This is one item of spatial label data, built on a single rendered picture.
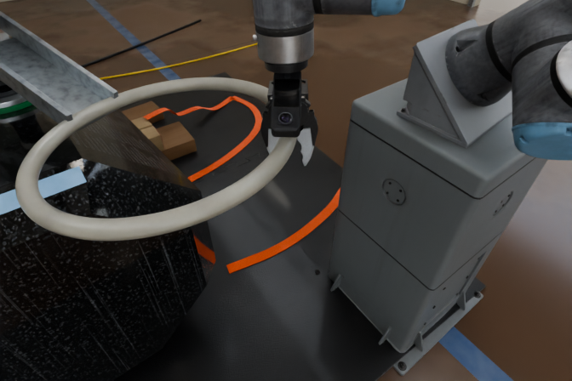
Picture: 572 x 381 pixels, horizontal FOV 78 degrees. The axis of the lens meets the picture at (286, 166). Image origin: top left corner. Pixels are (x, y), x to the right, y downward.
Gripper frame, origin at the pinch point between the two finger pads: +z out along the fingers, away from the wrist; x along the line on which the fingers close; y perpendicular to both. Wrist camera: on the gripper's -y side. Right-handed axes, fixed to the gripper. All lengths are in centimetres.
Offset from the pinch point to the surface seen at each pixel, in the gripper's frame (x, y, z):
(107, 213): 41.8, 0.8, 13.5
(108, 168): 42.8, 8.9, 7.2
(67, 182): 47.9, 1.9, 5.1
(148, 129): 85, 113, 60
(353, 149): -16.8, 30.4, 18.8
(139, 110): 107, 152, 69
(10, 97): 74, 28, -3
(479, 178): -38.4, 2.8, 7.4
